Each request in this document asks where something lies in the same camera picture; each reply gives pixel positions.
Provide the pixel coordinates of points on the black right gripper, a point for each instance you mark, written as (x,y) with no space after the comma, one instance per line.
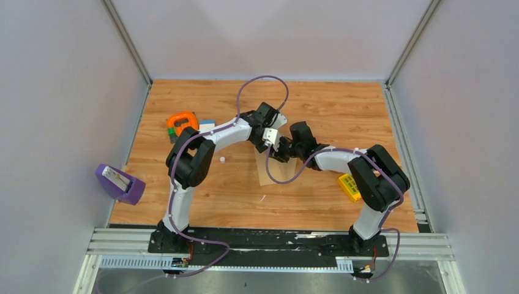
(277,154)

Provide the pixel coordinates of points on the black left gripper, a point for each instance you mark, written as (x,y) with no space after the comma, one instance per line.
(259,145)

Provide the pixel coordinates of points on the tan paper envelope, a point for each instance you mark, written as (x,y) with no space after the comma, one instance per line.
(280,171)

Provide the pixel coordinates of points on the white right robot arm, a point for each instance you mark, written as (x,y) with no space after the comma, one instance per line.
(376,175)

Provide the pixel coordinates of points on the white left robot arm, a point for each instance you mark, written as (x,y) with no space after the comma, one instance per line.
(190,159)

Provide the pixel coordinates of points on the white and blue building block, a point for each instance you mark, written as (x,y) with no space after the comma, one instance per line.
(205,125)

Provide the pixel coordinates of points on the yellow building block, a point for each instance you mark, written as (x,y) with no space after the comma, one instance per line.
(349,187)

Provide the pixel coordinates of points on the orange curved toy track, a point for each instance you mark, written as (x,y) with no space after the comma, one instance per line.
(182,120)

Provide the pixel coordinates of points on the green building block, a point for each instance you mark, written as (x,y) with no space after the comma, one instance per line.
(171,132)

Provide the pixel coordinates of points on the purple box with card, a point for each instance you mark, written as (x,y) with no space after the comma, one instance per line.
(119,185)

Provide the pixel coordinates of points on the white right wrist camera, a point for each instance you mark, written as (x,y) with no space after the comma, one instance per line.
(271,138)

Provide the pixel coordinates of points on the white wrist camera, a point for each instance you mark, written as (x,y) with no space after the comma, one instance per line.
(271,138)
(280,121)

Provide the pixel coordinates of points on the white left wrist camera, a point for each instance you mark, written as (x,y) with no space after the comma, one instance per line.
(280,121)

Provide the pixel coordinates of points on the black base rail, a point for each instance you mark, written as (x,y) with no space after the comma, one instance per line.
(264,248)

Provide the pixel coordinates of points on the white slotted cable duct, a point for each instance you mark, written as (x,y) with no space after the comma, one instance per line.
(168,263)

